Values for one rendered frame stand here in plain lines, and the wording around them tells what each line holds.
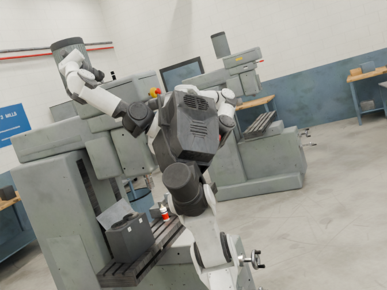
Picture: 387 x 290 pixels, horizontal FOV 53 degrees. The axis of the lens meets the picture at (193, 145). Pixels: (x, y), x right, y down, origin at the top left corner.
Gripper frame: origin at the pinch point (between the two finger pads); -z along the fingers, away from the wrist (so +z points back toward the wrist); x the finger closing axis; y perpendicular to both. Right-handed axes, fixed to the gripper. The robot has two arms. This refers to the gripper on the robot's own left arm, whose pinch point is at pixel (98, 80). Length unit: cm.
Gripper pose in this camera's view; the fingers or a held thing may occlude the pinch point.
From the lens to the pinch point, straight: 222.0
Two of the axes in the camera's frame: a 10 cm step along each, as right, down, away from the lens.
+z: -3.6, -2.6, -9.0
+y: -1.3, -9.4, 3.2
